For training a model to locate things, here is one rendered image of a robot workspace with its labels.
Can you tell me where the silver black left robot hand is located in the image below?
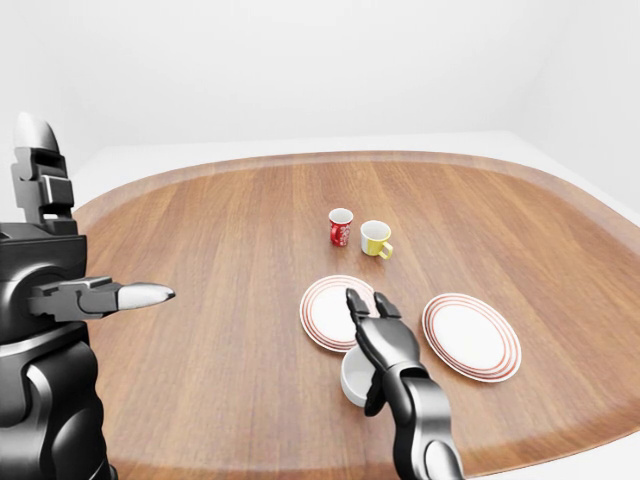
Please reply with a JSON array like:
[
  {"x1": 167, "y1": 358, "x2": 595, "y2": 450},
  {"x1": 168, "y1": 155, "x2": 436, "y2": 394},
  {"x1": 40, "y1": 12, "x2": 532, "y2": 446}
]
[{"x1": 0, "y1": 110, "x2": 177, "y2": 352}]

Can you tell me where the white and yellow mug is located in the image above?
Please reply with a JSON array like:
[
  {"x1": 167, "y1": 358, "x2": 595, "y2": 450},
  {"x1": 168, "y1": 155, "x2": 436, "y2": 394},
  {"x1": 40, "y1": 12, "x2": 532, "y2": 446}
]
[{"x1": 359, "y1": 219, "x2": 395, "y2": 261}]

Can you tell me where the plain white mug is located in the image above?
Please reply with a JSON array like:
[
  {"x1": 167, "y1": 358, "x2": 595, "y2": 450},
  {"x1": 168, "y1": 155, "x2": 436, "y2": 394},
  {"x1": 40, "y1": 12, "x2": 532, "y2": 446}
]
[{"x1": 339, "y1": 346, "x2": 381, "y2": 409}]

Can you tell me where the red patterned mug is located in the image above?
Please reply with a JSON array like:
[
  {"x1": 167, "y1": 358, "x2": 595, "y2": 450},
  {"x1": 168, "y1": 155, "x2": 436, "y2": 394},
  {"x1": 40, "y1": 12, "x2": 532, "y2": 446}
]
[{"x1": 328, "y1": 207, "x2": 355, "y2": 248}]

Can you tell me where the white plate with red rings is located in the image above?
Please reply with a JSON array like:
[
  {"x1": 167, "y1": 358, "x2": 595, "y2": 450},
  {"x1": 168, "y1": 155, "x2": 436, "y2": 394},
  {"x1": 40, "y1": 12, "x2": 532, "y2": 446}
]
[
  {"x1": 299, "y1": 274, "x2": 377, "y2": 353},
  {"x1": 421, "y1": 292, "x2": 523, "y2": 384}
]

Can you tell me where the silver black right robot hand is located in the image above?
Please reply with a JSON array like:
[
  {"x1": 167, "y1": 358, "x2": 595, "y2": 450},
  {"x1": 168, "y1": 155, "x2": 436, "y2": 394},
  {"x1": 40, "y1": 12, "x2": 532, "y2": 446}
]
[{"x1": 344, "y1": 287, "x2": 425, "y2": 418}]

